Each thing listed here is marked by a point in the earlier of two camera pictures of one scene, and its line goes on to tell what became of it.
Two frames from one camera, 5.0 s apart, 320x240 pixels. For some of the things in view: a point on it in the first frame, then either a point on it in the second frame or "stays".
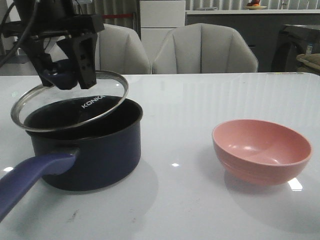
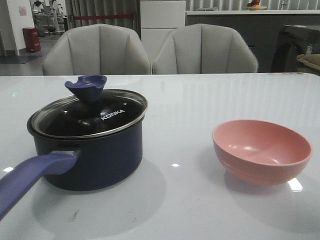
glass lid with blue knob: (62, 105) → (113, 110)
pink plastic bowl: (259, 152) stays
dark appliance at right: (291, 42) stays
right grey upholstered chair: (203, 48) stays
